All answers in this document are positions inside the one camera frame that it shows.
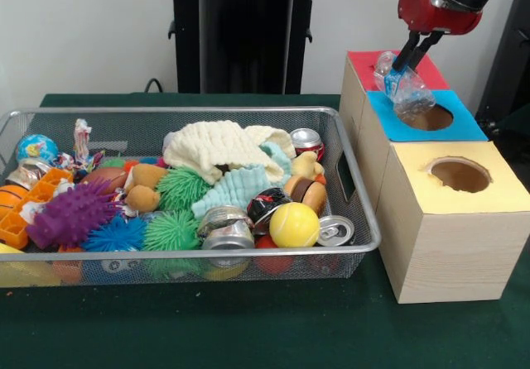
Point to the wooden box with three holes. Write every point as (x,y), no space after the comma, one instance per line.
(451,237)

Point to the dark green table cloth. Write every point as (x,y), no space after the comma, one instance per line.
(248,328)

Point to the clear shallow mesh bin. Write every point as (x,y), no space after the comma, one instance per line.
(166,261)

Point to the small toy hamburger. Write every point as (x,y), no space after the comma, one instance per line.
(305,194)

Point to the cream knitted cloth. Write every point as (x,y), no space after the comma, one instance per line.
(219,150)

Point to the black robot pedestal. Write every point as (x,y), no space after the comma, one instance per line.
(248,38)

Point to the light teal cloth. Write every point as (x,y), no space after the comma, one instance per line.
(236,191)

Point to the black side stand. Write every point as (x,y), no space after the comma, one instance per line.
(513,63)

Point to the clear plastic bag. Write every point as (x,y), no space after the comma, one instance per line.
(406,96)

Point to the silver can with pull tab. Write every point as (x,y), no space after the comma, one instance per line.
(335,231)

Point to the green spiky ball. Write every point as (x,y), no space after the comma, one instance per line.
(171,232)

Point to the blue globe ball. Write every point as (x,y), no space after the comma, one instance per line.
(37,148)

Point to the yellow plush duck toy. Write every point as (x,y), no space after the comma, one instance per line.
(308,166)

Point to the red soda can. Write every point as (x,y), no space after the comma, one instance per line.
(306,140)

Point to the crushed silver can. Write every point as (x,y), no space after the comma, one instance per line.
(225,228)

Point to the purple spiky ball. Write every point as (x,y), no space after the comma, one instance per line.
(70,216)

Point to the yellow tennis ball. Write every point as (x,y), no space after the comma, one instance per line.
(294,224)

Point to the small orange basketball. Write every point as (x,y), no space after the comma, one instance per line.
(10,197)

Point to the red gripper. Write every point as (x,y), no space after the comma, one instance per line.
(435,11)

